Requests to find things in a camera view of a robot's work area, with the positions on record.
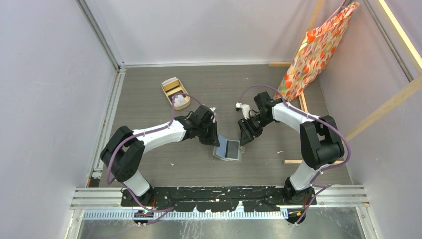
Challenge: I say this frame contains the loose white card in tray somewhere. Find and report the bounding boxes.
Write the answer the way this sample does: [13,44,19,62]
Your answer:
[173,94,187,107]

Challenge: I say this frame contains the wooden frame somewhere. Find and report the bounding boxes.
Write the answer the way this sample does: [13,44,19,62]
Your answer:
[268,0,422,165]

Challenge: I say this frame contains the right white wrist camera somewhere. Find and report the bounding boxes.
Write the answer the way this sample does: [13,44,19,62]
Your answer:
[235,102,251,120]

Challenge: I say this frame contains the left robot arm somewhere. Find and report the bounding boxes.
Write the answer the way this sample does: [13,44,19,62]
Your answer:
[100,105,220,206]

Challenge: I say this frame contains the aluminium rail frame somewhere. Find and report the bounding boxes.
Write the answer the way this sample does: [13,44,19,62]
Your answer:
[66,0,380,239]

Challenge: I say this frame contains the gold oval tray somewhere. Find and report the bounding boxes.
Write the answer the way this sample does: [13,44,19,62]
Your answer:
[164,79,190,110]

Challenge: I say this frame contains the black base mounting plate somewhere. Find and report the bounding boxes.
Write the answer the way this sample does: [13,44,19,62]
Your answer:
[121,186,317,212]

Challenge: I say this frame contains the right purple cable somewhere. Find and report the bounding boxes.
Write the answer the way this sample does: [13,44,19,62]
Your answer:
[238,85,352,225]

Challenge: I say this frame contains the beige card holder wallet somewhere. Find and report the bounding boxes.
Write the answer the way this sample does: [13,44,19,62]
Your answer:
[213,135,244,162]

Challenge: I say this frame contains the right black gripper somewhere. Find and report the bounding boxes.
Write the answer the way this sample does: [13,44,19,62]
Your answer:
[238,114,273,147]

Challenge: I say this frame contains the orange floral fabric bag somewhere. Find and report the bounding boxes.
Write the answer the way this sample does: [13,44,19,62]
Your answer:
[273,1,360,101]

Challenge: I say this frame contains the black VIP credit card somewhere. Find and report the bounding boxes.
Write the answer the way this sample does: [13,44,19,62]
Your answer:
[225,140,241,160]

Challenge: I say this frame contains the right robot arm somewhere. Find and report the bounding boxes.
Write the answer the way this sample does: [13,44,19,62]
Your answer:
[236,92,345,205]

